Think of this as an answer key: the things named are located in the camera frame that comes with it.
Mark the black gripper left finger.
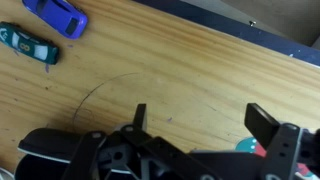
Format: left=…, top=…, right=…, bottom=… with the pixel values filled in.
left=133, top=104, right=147, bottom=131

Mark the black glasses case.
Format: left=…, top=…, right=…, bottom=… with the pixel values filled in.
left=14, top=128, right=134, bottom=180

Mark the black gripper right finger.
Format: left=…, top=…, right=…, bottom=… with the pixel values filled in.
left=244, top=103, right=280, bottom=149

